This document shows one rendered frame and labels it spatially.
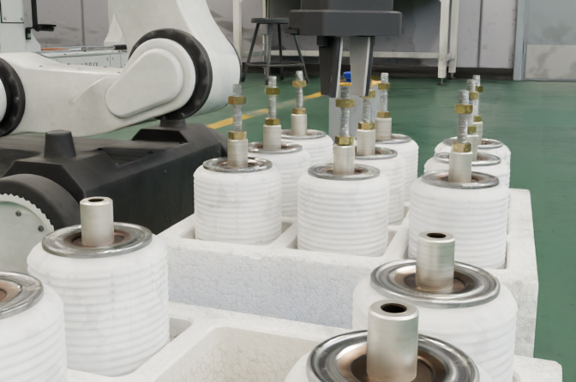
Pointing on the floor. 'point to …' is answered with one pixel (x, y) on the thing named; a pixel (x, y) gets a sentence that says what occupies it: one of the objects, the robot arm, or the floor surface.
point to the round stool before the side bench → (270, 50)
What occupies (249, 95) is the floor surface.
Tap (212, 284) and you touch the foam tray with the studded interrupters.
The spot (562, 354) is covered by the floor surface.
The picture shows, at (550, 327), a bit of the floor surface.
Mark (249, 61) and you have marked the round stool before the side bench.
